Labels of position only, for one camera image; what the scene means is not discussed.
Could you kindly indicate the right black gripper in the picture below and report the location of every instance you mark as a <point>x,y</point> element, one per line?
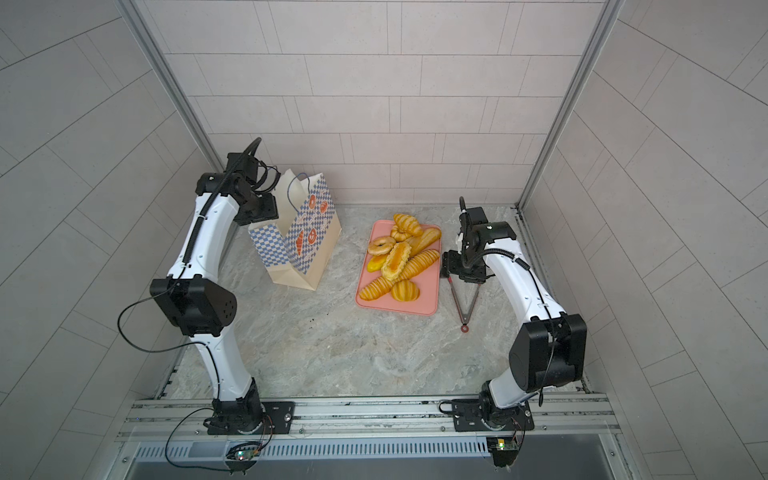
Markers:
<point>451,262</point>

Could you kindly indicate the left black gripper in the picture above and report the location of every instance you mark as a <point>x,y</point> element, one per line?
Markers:
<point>270,212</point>

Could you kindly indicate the checkered paper bag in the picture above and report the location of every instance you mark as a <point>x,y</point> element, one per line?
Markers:
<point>296,247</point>

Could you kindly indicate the red tongs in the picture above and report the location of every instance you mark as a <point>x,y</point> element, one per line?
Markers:
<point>464,312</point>

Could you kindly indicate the round ridged bread bottom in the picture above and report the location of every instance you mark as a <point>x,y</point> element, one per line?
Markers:
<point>405,291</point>

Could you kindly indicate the jam-filled ridged bread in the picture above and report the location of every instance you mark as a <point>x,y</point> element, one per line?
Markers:
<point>396,261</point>

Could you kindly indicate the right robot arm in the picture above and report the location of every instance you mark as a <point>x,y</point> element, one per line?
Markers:
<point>549,347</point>

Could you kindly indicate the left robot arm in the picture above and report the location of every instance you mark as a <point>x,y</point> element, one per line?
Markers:
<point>194,302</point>

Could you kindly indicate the long ridged bread right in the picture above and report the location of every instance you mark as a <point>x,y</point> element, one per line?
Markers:
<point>418,263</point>

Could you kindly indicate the long oval bread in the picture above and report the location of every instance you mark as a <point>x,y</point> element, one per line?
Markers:
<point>422,242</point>

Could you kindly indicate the small twisted bread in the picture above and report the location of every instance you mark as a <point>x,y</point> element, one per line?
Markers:
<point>398,234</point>

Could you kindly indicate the croissant bread top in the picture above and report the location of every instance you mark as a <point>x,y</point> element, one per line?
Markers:
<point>407,224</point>

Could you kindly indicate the long ridged bread bottom-left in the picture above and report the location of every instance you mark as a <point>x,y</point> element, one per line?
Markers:
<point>376,289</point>

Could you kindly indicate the small yellow bread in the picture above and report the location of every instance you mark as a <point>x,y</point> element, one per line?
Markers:
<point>376,263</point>

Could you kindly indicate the pink tray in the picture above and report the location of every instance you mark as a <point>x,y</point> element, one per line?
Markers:
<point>427,281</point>

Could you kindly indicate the right circuit board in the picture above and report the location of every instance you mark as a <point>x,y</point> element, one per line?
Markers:
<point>503,450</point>

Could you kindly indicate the circuit board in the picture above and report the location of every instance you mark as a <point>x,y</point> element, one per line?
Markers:
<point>503,450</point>
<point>244,452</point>

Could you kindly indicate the left circuit board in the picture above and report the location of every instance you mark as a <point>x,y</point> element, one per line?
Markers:
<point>244,452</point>

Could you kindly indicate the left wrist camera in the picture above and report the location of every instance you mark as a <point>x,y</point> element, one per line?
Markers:
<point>251,168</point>

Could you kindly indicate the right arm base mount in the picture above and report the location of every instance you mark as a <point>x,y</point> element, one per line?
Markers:
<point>474,414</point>

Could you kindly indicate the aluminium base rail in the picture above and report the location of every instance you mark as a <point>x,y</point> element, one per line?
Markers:
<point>561,413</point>

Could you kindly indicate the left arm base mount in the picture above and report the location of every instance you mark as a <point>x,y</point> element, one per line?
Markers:
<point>264,418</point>

